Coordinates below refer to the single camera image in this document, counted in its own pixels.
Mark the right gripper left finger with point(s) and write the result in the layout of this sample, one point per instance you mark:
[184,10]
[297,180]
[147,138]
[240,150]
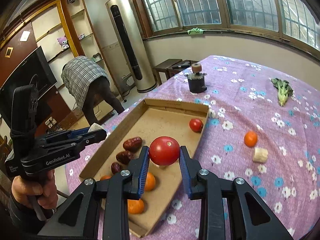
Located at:
[78,216]

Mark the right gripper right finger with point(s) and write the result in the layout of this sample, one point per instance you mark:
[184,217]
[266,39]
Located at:
[249,216]

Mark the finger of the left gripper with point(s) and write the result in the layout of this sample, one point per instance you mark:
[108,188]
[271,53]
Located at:
[95,136]
[69,143]

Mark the red date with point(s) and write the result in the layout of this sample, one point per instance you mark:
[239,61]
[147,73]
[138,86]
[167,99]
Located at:
[133,144]
[115,167]
[125,157]

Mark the cherry tomato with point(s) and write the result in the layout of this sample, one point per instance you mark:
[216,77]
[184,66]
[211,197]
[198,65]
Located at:
[164,151]
[196,125]

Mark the large orange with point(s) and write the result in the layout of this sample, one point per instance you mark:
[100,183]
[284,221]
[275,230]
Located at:
[150,182]

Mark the banana piece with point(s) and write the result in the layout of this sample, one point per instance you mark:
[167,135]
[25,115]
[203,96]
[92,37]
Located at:
[95,127]
[260,155]

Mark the small orange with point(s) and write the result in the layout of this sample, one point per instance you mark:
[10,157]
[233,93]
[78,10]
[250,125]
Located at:
[105,177]
[250,139]

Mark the person's left hand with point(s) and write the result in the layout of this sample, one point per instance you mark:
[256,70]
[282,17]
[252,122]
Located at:
[21,189]

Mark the small orange in tray corner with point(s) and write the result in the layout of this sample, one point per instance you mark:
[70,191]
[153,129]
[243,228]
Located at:
[105,177]

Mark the person in checked coat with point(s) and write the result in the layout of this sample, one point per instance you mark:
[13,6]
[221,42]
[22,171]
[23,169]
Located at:
[84,79]

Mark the black television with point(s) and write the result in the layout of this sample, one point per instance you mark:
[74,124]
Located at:
[34,64]

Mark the purple floral tablecloth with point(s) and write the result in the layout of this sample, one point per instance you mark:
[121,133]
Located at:
[242,98]

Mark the tower air conditioner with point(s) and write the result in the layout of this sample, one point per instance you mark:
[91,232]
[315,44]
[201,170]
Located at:
[131,43]

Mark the purple plush toy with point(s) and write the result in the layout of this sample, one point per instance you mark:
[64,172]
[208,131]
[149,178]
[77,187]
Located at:
[63,42]

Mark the black jar with cork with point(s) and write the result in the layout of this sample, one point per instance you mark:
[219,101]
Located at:
[196,79]

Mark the wooden shelf unit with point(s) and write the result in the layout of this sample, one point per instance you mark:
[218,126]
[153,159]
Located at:
[48,21]

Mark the dark wooden side table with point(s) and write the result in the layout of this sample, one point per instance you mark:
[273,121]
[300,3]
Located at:
[170,67]

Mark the green leafy vegetable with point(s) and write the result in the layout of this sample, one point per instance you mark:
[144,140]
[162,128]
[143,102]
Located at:
[284,90]

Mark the green cloth on windowsill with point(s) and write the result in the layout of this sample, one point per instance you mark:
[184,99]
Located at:
[195,31]

